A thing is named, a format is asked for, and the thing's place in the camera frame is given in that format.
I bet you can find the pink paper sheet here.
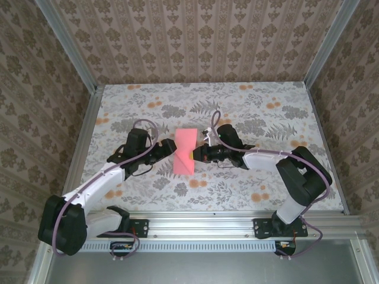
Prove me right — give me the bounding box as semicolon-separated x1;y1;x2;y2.
174;128;198;175

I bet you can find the grey metal sheet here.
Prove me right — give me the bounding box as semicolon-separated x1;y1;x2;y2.
28;238;379;284

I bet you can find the floral patterned table cover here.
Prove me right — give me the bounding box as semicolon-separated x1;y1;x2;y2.
72;83;346;212

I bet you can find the thin black right gripper cable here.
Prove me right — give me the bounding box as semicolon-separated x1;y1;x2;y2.
216;158;237;169

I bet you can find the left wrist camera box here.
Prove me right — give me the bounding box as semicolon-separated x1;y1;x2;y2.
126;128;149;159

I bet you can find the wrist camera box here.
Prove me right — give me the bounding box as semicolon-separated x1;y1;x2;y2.
217;124;246;149
126;128;149;159

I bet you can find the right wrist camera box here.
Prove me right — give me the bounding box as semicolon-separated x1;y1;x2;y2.
217;124;246;149

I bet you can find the aluminium side rail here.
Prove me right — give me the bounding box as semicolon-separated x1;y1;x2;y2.
57;85;105;217
306;84;351;216

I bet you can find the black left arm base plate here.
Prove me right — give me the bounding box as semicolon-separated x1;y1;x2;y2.
97;218;150;238

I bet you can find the aluminium cross rail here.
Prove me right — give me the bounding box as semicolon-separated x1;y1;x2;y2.
43;215;368;240

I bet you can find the black connector box with wires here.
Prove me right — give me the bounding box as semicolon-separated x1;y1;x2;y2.
110;241;137;257
274;240;297;257

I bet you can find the slotted grey cable duct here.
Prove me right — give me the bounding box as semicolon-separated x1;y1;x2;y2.
54;240;297;253

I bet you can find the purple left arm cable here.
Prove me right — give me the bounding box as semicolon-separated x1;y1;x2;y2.
52;118;160;263

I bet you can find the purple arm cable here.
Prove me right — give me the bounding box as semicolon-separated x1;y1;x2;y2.
210;111;334;261
52;118;160;263

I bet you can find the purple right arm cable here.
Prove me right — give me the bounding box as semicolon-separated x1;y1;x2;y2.
210;111;334;261

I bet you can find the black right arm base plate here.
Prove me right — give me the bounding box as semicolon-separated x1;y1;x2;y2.
253;218;309;239

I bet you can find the aluminium frame post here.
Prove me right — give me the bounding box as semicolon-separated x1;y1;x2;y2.
37;0;99;93
304;0;358;86

